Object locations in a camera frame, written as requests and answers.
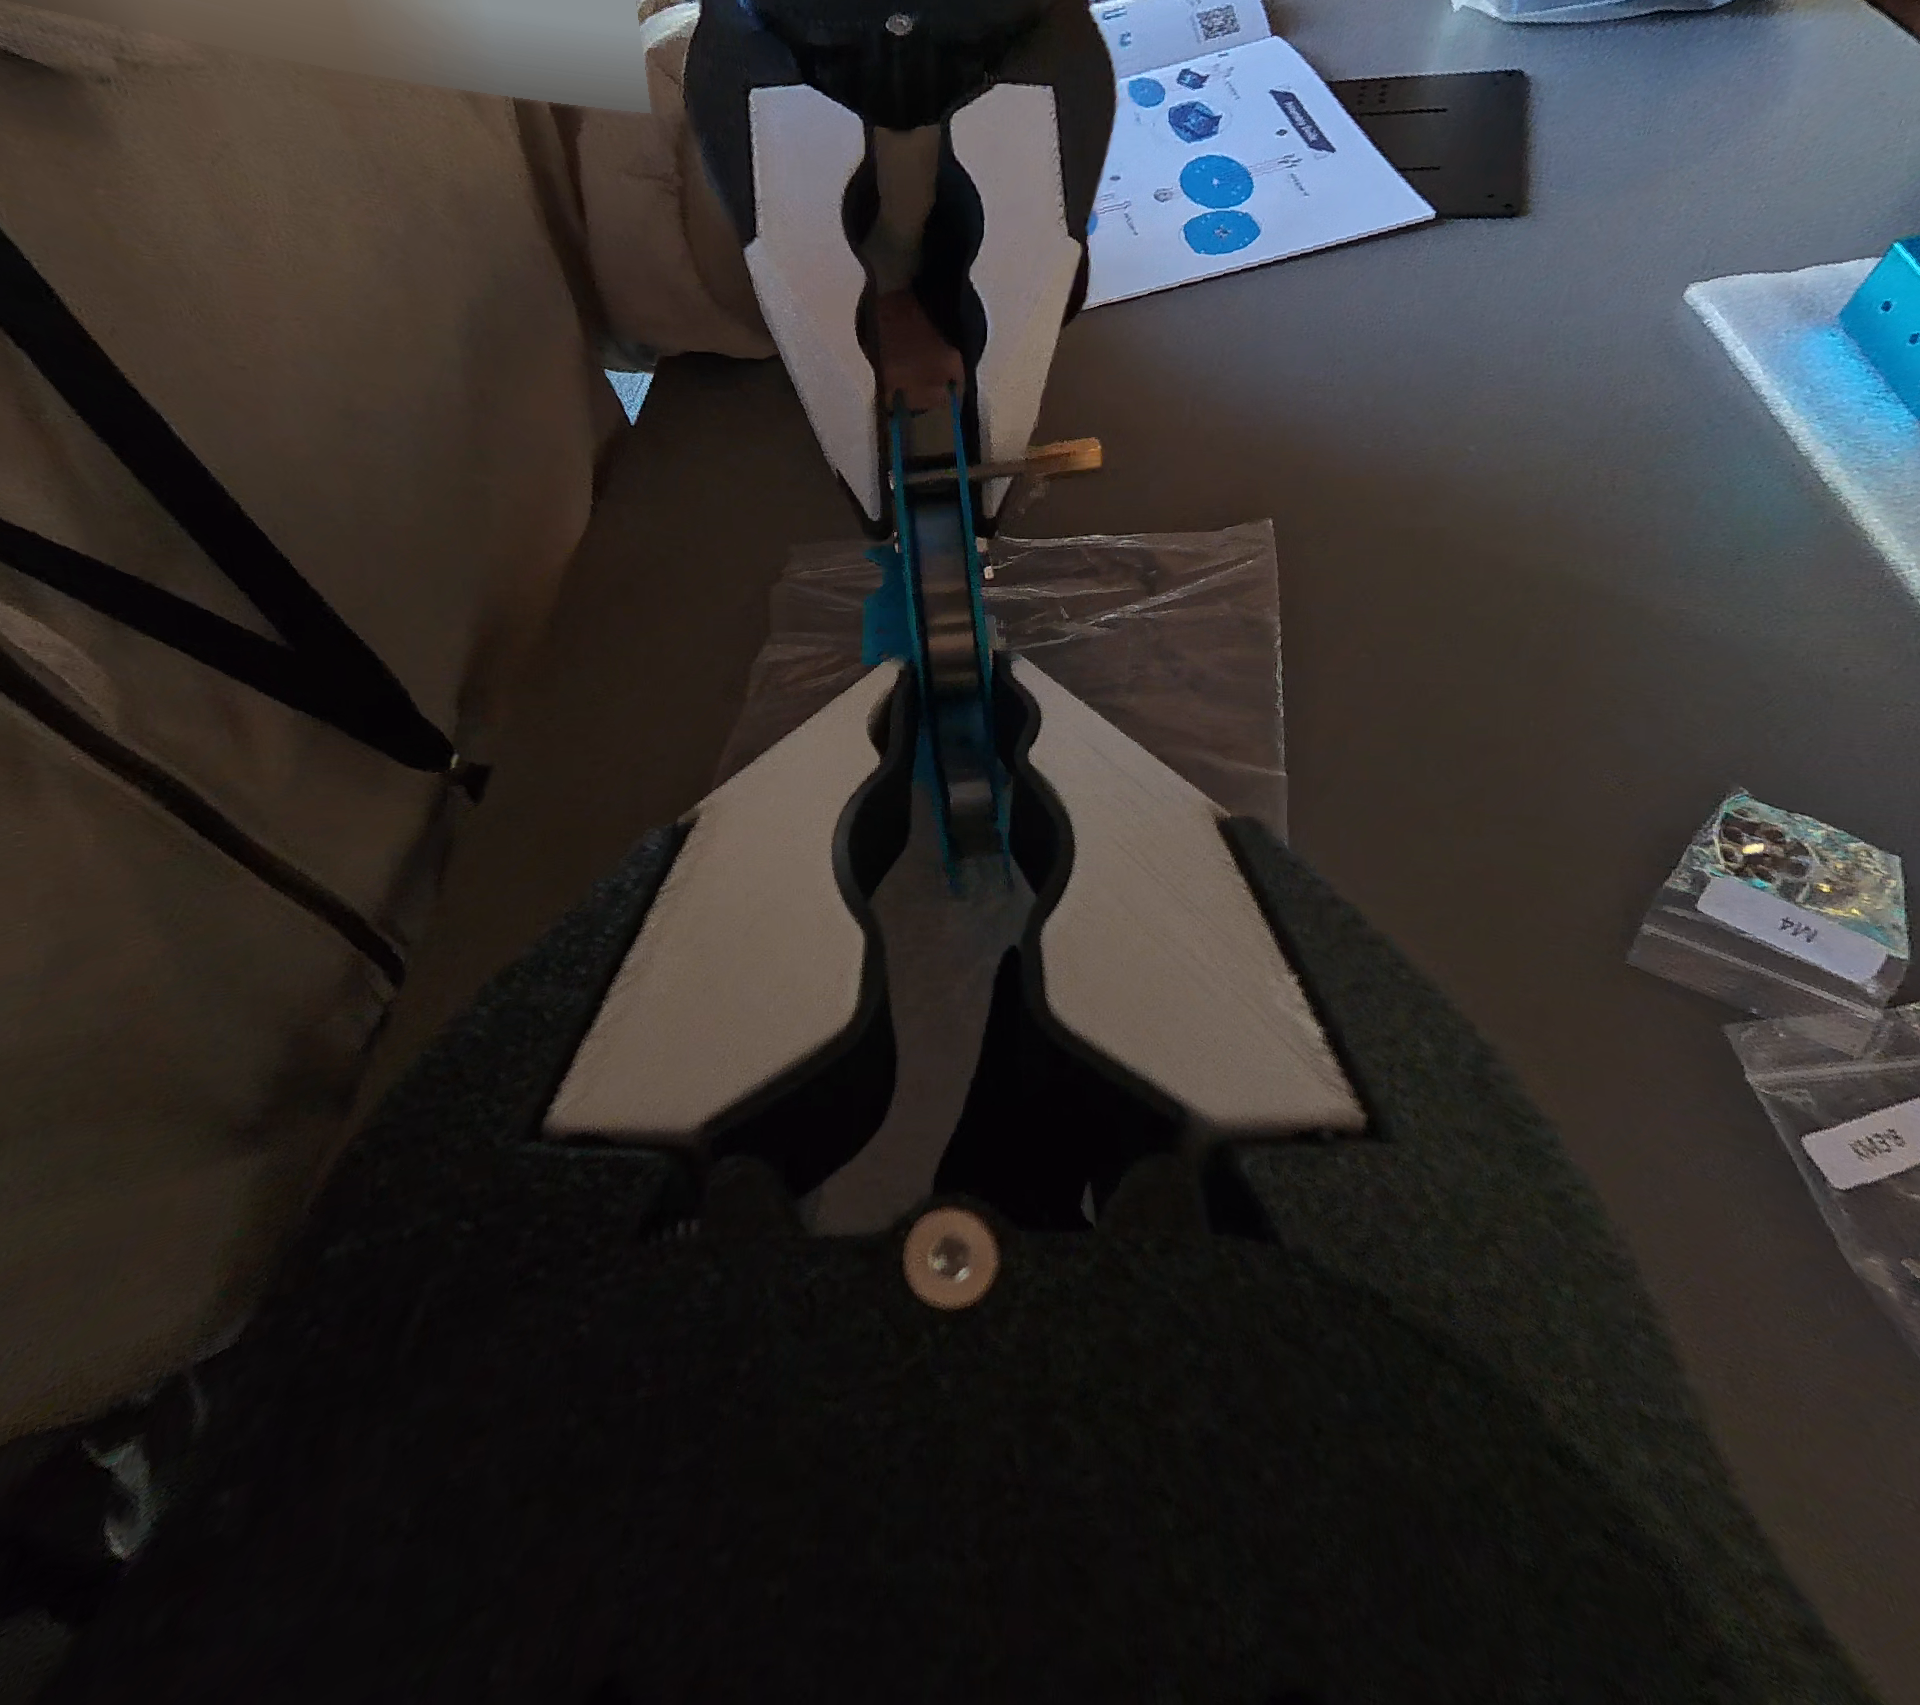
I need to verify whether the black lanyard with reel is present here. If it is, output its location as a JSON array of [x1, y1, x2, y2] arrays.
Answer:
[[0, 225, 492, 812]]

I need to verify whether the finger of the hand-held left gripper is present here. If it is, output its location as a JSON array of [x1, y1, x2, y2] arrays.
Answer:
[[743, 83, 893, 538], [945, 86, 1092, 523]]

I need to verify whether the black perforated metal plate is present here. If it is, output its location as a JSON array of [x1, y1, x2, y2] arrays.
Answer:
[[1328, 68, 1536, 220]]

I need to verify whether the person's beige jacket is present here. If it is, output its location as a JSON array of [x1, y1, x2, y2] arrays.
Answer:
[[0, 2, 783, 1453]]

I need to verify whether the pile of small hardware bags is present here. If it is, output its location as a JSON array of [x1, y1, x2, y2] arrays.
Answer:
[[1627, 786, 1920, 1381]]

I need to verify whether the white instruction booklet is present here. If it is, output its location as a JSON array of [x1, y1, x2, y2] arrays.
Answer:
[[1078, 0, 1439, 310]]

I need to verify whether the grey desk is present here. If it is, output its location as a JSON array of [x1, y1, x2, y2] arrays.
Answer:
[[404, 0, 1920, 1705]]

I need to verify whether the blue U-shaped metal bracket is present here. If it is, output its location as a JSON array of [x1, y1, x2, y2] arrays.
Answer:
[[1838, 232, 1920, 418]]

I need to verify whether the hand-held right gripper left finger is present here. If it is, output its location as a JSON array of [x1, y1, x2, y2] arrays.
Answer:
[[542, 661, 901, 1143]]

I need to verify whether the large clear plastic bag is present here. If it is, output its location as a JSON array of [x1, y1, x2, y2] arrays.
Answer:
[[721, 517, 1294, 842]]

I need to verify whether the white foam sheet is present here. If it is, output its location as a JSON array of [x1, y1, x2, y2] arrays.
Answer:
[[1685, 257, 1920, 608]]

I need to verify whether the blue metal turntable assembly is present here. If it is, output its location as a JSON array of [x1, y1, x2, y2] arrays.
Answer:
[[864, 386, 1003, 898]]

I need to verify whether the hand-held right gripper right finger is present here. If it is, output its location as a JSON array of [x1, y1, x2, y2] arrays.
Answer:
[[1009, 661, 1368, 1143]]

